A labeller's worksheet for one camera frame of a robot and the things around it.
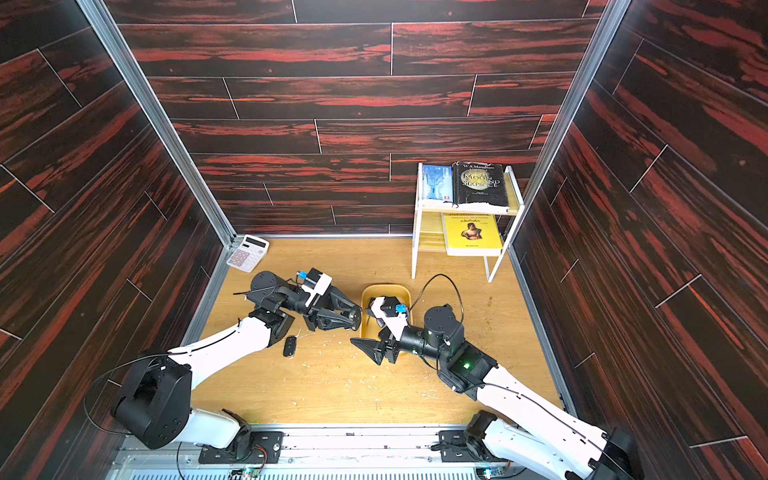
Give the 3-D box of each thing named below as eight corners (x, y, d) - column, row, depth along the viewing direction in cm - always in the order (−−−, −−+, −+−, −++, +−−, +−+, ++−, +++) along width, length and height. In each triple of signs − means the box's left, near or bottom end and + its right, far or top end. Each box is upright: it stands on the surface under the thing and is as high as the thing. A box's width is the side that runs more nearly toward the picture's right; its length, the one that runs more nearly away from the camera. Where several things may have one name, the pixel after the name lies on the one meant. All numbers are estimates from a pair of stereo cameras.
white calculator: (229, 268, 112) (225, 262, 110) (249, 240, 122) (246, 234, 119) (255, 273, 111) (252, 267, 108) (273, 244, 121) (270, 238, 118)
